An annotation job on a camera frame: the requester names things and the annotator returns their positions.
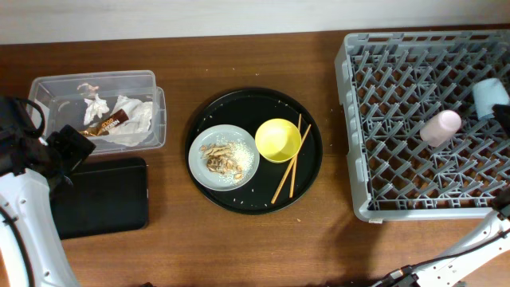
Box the pink cup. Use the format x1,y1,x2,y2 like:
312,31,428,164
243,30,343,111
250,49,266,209
420,110,462,147

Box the wooden chopstick left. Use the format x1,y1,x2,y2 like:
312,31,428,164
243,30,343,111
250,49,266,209
289,114,302,198

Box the wooden chopstick right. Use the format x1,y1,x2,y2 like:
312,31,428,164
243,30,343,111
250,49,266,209
271,124,312,204

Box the food scraps on plate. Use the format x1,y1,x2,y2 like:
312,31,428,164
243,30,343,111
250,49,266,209
199,139,256,185

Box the gold brown snack wrapper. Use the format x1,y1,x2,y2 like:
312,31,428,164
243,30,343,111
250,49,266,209
80,109,129,136

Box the round black serving tray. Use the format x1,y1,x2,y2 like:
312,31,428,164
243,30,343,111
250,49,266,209
185,88,323,215

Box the black rectangular tray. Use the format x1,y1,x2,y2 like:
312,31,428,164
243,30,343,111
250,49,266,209
50,157,149,240

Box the clear plastic waste bin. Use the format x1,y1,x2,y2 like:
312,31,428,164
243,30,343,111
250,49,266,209
27,70,167,155

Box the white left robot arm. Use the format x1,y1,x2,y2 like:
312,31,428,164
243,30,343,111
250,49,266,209
1,96,96,286

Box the yellow-green bowl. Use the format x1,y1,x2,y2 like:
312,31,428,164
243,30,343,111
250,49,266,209
255,118,302,163

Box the wooden chopstick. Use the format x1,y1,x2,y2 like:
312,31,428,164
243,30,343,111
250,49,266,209
271,124,312,204
289,114,302,198

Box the small white tissue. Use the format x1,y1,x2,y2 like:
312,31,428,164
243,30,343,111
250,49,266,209
84,93,109,125

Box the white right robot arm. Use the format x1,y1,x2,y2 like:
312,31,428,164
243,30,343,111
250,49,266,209
371,104,509,287

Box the grey dishwasher rack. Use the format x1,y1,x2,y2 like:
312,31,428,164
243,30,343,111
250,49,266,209
335,29,509,223

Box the grey plate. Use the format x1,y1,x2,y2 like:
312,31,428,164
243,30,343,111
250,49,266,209
188,124,260,191

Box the large crumpled white paper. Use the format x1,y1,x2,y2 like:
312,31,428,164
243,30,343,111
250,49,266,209
108,95,153,147

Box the light blue cup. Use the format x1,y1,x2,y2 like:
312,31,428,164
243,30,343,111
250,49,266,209
473,78,509,120

